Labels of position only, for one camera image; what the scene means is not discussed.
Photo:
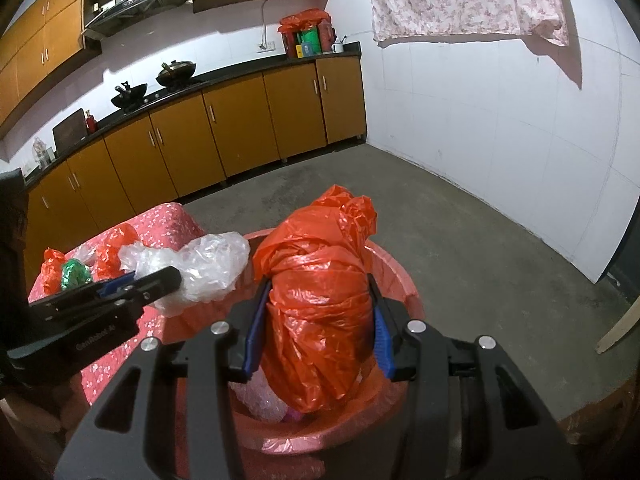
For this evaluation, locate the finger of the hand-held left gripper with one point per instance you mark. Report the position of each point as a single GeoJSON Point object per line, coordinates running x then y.
{"type": "Point", "coordinates": [160, 282]}
{"type": "Point", "coordinates": [115, 285]}

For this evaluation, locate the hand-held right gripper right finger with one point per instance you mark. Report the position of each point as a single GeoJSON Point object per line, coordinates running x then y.
{"type": "Point", "coordinates": [385, 345]}

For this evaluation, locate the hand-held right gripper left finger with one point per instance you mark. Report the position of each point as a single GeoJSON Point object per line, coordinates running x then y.
{"type": "Point", "coordinates": [255, 330]}

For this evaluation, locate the clear bubble wrap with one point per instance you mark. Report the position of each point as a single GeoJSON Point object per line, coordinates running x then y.
{"type": "Point", "coordinates": [260, 400]}
{"type": "Point", "coordinates": [210, 260]}

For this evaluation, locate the large red plastic bag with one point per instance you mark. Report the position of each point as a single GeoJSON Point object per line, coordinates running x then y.
{"type": "Point", "coordinates": [320, 310]}

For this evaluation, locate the pink plastic bag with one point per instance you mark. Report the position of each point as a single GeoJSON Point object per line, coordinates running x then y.
{"type": "Point", "coordinates": [294, 416]}

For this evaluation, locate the red plastic basket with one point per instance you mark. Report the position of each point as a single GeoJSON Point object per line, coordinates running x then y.
{"type": "Point", "coordinates": [320, 440]}

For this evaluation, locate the small red plastic bag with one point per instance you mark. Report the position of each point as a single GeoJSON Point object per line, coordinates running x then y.
{"type": "Point", "coordinates": [112, 250]}
{"type": "Point", "coordinates": [52, 270]}

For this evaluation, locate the green patterned plastic bag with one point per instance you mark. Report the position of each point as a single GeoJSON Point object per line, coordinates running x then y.
{"type": "Point", "coordinates": [75, 274]}

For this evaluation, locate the red floral tablecloth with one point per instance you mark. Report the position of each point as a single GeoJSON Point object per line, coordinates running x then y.
{"type": "Point", "coordinates": [165, 220]}

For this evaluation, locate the clear jar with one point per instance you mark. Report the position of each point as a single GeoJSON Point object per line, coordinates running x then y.
{"type": "Point", "coordinates": [43, 154]}

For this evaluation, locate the dark cutting board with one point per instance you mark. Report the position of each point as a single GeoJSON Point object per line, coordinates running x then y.
{"type": "Point", "coordinates": [70, 131]}

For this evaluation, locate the red bottle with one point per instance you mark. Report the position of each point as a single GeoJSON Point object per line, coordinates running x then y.
{"type": "Point", "coordinates": [91, 123]}

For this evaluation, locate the wooden lower cabinets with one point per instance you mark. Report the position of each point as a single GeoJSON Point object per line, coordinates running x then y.
{"type": "Point", "coordinates": [240, 125]}

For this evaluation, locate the wooden cabinets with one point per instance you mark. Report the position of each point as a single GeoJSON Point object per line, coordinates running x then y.
{"type": "Point", "coordinates": [240, 125]}
{"type": "Point", "coordinates": [50, 25]}

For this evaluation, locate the black wok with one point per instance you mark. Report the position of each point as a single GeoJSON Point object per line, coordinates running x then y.
{"type": "Point", "coordinates": [129, 97]}

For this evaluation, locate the black pot with lid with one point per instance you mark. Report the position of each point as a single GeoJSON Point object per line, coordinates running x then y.
{"type": "Point", "coordinates": [176, 74]}

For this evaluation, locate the black kitchen countertop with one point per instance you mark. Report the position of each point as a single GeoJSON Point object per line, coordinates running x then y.
{"type": "Point", "coordinates": [235, 74]}

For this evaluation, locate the wooden plank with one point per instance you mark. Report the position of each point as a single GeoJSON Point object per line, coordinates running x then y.
{"type": "Point", "coordinates": [617, 327]}

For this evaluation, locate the wooden upper cabinets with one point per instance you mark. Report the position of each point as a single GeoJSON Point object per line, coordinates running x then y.
{"type": "Point", "coordinates": [50, 25]}

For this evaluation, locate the red thermos flask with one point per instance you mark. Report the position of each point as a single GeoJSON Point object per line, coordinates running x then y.
{"type": "Point", "coordinates": [327, 37]}
{"type": "Point", "coordinates": [290, 45]}

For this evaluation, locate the steel range hood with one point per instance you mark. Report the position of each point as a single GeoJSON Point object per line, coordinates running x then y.
{"type": "Point", "coordinates": [135, 5]}

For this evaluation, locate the green canister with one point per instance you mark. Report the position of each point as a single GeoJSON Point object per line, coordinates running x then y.
{"type": "Point", "coordinates": [310, 41]}

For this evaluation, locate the white mug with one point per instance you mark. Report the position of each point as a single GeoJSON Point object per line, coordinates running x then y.
{"type": "Point", "coordinates": [337, 47]}

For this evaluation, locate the red bag on flasks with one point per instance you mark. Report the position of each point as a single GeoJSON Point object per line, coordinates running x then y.
{"type": "Point", "coordinates": [305, 20]}

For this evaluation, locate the wall power outlet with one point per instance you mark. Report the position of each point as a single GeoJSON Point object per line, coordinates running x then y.
{"type": "Point", "coordinates": [266, 47]}

